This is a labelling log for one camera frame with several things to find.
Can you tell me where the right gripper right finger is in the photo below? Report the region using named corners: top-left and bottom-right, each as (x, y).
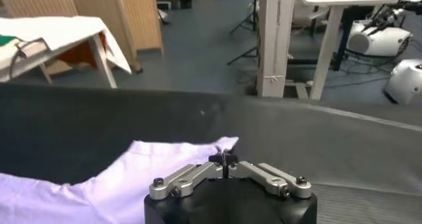
top-left (226, 152), bottom-right (313, 198)

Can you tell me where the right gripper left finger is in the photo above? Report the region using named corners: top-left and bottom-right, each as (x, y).
top-left (148, 152), bottom-right (228, 200)

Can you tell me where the lavender t-shirt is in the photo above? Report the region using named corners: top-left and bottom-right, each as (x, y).
top-left (0, 136), bottom-right (240, 224)

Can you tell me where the black tripod stand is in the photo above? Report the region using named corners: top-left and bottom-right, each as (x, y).
top-left (226, 45), bottom-right (258, 67)
top-left (229, 0), bottom-right (260, 35)

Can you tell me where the tall white cardboard box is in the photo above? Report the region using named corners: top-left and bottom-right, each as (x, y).
top-left (256, 0), bottom-right (297, 98)

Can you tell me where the white standing desk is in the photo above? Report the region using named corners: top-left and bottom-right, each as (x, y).
top-left (295, 0), bottom-right (400, 101)

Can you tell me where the white humanoid robot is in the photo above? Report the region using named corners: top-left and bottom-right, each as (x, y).
top-left (362, 0), bottom-right (422, 106)

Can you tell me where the bamboo folding screen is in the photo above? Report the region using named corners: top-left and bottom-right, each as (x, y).
top-left (0, 0), bottom-right (165, 74)

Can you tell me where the white tablecloth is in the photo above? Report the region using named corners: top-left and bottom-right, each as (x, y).
top-left (0, 16), bottom-right (132, 83)

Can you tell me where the green folded garment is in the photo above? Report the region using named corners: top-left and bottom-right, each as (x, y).
top-left (0, 34), bottom-right (21, 47)

